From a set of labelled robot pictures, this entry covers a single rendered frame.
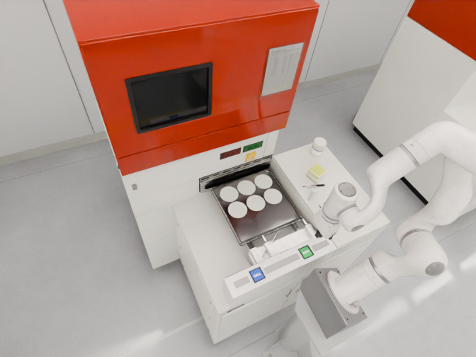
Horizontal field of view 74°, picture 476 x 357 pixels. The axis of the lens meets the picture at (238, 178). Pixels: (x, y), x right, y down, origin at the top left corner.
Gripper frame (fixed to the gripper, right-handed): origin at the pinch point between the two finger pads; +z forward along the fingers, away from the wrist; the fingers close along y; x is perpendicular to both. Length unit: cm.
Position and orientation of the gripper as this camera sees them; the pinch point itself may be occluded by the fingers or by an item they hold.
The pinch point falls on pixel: (319, 233)
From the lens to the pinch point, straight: 135.9
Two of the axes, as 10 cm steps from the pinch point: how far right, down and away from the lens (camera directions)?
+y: 4.4, 7.4, -5.1
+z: -0.9, 6.0, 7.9
